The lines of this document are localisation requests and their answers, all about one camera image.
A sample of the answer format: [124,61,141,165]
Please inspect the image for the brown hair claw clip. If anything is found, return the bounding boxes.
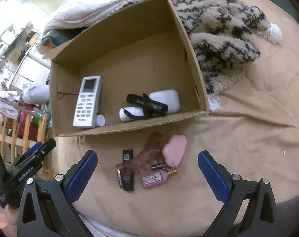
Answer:
[115,132,165,181]

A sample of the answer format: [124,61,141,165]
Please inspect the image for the white stuffed bag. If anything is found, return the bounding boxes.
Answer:
[22,83,50,104]

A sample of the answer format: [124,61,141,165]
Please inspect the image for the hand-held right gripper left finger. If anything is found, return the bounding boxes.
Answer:
[16,150,98,237]

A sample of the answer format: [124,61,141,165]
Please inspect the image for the white duvet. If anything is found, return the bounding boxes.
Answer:
[42,0,150,30]

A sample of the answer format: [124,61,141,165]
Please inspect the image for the white floor cabinet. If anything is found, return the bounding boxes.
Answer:
[9,52,51,92]

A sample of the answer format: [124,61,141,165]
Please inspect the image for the pink heart-shaped case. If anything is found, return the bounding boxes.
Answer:
[163,134,187,169]

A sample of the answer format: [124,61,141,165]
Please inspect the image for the white remote control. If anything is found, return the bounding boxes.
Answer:
[73,75,101,128]

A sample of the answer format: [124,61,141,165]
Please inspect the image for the person's grey trouser leg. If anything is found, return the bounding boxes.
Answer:
[275,193,299,237]

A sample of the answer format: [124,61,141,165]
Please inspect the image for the pink perfume bottle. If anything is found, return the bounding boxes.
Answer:
[141,169,178,190]

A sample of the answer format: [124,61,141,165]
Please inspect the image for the bed with beige sheet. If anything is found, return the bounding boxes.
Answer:
[48,0,299,237]

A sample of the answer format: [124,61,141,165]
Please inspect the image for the cardboard box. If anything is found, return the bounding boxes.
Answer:
[42,0,210,137]

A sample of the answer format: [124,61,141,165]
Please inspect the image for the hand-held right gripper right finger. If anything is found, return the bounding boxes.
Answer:
[197,150,279,237]

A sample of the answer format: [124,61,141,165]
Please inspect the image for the white medicine bottle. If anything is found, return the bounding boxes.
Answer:
[119,106,146,122]

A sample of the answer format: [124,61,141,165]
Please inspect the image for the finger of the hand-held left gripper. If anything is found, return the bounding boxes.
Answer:
[13,142,45,168]
[25,138,57,168]

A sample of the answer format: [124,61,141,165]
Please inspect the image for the black flashlight with strap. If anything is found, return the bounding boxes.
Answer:
[122,93,169,121]

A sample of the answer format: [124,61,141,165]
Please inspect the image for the hanging clothes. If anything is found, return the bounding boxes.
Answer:
[0,90,24,119]

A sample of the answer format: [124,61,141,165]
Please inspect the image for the small battery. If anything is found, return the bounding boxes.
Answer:
[116,168,124,189]

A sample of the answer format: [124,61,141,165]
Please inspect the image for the white cloth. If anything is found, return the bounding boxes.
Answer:
[78,221,152,237]

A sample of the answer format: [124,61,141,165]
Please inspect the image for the white earbuds case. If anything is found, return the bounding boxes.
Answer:
[148,89,181,114]

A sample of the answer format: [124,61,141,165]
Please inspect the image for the cream black patterned blanket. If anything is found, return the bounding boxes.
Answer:
[110,0,283,111]

